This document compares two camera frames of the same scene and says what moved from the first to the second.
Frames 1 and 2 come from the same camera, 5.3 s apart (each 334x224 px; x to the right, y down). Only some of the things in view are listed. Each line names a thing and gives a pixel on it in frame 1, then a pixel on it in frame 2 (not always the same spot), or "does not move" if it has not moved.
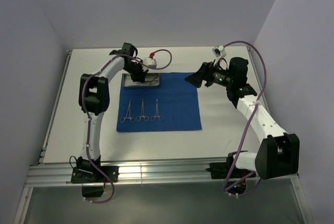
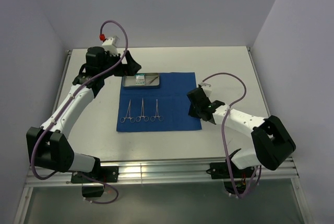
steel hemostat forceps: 146,118 does not move
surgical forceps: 160,118 does not move
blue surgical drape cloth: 174,105 does not move
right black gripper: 206,72 -> 199,104
